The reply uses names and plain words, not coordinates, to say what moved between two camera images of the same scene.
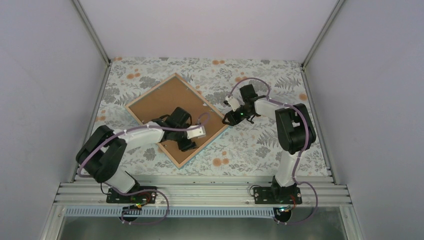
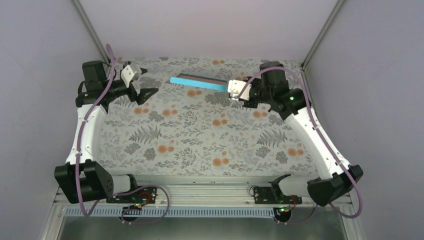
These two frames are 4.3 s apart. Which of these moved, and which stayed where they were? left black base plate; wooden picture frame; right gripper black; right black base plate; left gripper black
Moved: right gripper black; wooden picture frame; left gripper black
Stayed: right black base plate; left black base plate
